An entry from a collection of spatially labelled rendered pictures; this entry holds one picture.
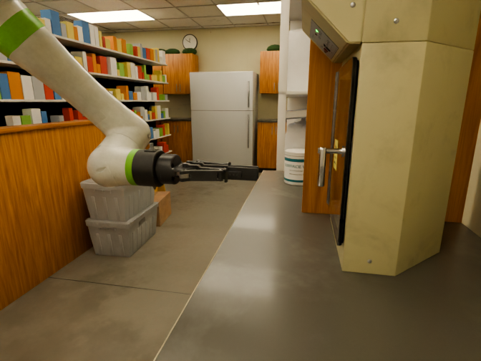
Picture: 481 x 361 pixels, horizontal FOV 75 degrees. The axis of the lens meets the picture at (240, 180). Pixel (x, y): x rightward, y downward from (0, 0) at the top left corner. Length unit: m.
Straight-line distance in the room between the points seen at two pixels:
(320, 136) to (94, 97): 0.66
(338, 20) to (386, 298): 0.53
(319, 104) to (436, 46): 0.41
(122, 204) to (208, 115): 3.39
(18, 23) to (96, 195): 2.09
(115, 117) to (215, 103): 4.89
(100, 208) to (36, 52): 2.10
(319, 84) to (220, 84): 4.75
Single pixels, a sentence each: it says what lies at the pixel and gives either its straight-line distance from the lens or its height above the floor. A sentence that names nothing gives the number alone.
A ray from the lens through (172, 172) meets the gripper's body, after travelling 0.75.
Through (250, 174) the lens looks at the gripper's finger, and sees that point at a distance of 0.72.
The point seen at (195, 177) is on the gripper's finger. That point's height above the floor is 1.14.
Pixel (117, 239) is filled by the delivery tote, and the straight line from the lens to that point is 2.89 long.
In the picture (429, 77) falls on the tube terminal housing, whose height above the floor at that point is 1.35.
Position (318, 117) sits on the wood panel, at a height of 1.26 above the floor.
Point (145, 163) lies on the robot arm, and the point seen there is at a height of 1.16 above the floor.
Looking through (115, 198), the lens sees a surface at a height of 0.54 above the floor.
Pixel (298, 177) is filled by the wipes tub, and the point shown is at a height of 0.98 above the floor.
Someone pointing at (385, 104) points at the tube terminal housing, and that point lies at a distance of 0.67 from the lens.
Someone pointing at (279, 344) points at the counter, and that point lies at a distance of 0.55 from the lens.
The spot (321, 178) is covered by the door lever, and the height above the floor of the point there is 1.14.
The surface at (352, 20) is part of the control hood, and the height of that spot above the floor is 1.45.
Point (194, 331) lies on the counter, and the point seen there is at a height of 0.94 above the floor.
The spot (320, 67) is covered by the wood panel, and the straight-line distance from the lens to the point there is 1.03.
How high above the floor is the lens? 1.31
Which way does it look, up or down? 14 degrees down
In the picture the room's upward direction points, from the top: straight up
